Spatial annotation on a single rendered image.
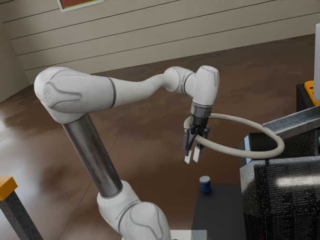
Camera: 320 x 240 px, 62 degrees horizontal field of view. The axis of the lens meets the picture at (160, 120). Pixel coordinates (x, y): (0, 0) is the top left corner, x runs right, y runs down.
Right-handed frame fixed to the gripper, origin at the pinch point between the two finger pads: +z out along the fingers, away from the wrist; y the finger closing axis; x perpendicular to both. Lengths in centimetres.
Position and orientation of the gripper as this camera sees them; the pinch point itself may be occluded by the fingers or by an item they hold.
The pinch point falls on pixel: (192, 155)
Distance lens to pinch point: 126.6
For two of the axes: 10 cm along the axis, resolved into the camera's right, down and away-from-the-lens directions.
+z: -1.3, 9.3, 3.5
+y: 8.6, -0.7, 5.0
